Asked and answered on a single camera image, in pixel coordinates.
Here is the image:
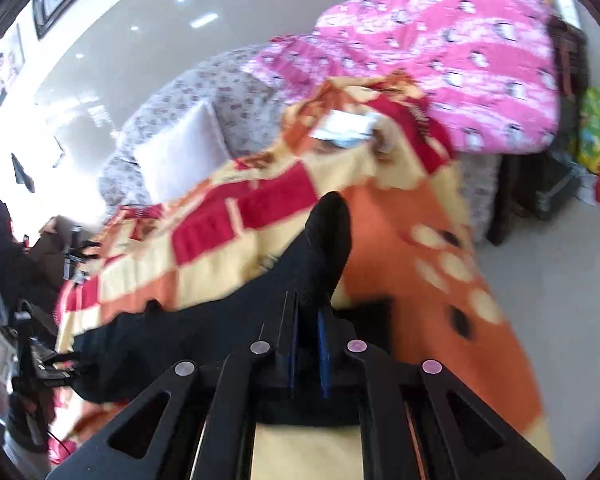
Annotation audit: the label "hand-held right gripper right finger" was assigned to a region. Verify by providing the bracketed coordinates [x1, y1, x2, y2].
[319, 306, 567, 480]

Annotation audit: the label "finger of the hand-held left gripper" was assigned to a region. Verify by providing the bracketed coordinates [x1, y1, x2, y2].
[39, 351, 90, 380]

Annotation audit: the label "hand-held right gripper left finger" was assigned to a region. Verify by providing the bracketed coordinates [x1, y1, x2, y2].
[47, 291, 299, 480]

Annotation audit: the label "black pants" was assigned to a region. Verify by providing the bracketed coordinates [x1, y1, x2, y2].
[72, 191, 394, 427]

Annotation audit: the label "person's dark clothing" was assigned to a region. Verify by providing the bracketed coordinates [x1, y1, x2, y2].
[0, 186, 57, 322]

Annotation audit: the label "orange red yellow printed blanket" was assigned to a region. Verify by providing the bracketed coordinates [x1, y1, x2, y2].
[50, 72, 554, 480]

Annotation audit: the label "white paper packet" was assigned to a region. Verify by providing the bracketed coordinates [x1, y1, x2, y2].
[311, 109, 384, 149]

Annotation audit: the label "white pillow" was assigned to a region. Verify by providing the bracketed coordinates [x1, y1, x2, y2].
[137, 100, 232, 204]

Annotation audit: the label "black storage case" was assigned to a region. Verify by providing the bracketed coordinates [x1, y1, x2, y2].
[527, 154, 587, 222]

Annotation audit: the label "grey floral bed sheet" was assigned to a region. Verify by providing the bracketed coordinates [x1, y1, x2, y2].
[97, 44, 502, 247]

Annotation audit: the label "pink printed quilt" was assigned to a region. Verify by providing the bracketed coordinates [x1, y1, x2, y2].
[242, 0, 563, 156]

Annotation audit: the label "green yellow printed bag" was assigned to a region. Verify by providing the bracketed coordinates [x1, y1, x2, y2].
[576, 87, 600, 177]

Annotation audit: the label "wall poster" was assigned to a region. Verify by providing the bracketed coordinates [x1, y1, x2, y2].
[0, 24, 27, 107]

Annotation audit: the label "dark wooden bed frame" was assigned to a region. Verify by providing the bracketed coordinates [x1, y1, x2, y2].
[487, 14, 590, 247]

